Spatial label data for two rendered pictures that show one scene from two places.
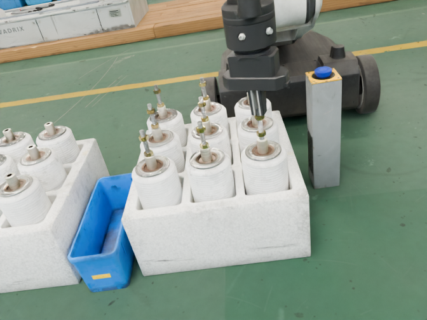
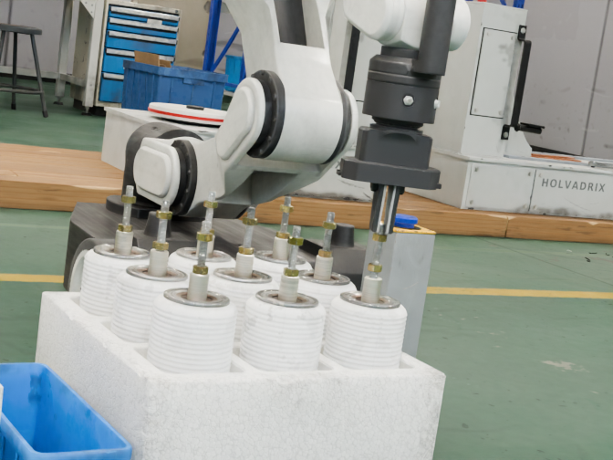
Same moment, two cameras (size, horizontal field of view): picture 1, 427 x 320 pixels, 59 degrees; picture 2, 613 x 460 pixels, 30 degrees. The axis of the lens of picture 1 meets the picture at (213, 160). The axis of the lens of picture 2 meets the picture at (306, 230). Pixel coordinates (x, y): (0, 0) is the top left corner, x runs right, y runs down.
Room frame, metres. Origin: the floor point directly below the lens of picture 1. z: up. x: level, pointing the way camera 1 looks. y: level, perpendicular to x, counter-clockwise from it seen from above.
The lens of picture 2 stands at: (-0.40, 0.80, 0.54)
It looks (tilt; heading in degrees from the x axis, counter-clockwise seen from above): 9 degrees down; 323
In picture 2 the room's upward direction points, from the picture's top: 8 degrees clockwise
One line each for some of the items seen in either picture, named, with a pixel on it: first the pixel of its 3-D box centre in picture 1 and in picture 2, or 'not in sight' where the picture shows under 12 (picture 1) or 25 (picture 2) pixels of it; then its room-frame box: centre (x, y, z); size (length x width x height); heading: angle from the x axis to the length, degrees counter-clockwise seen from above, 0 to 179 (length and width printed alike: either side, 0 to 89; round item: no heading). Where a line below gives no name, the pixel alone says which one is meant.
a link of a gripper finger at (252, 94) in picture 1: (251, 98); (374, 205); (0.67, -0.09, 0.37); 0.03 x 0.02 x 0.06; 152
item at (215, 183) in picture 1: (213, 192); (276, 373); (0.67, 0.01, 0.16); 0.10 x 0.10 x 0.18
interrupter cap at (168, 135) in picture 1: (158, 138); (157, 274); (0.80, 0.12, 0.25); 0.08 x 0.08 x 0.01
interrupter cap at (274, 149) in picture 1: (263, 150); (369, 300); (0.66, -0.10, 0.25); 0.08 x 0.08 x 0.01
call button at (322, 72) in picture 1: (323, 73); (403, 222); (0.84, -0.29, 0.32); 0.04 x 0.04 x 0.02
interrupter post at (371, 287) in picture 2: (262, 145); (371, 290); (0.66, -0.10, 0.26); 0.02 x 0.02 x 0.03
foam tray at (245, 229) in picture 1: (218, 185); (226, 397); (0.79, 0.00, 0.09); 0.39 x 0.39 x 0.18; 84
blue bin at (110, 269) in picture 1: (112, 228); (34, 454); (0.74, 0.28, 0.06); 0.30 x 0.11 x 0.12; 175
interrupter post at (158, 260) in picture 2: (157, 134); (158, 264); (0.80, 0.12, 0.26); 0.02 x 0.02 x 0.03
